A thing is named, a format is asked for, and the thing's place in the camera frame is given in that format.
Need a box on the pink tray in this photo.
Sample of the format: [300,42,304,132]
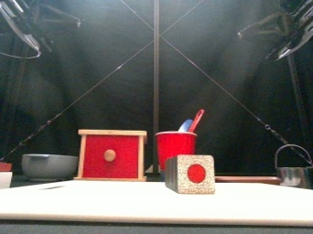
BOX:
[214,175,282,186]

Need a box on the white cutting board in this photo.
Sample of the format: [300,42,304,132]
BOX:
[0,179,313,229]

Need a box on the vertical metal frame pole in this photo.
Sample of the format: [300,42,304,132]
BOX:
[151,0,162,176]

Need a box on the wooden box with red front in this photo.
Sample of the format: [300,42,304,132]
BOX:
[74,129,150,183]

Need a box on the metal pot with handle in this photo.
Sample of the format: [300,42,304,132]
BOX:
[273,144,313,190]

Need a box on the grey cable loop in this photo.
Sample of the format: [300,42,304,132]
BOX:
[0,45,43,60]

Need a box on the thin diagonal brace cable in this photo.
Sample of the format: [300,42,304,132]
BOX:
[0,0,207,162]
[119,0,313,167]

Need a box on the grey bowl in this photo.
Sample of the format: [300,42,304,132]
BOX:
[20,153,79,183]

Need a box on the red plastic cup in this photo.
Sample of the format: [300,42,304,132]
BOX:
[154,131,198,181]

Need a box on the toy sushi roll block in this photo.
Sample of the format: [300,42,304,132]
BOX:
[163,154,217,196]

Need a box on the small red and white block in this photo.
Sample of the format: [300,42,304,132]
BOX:
[0,162,15,190]

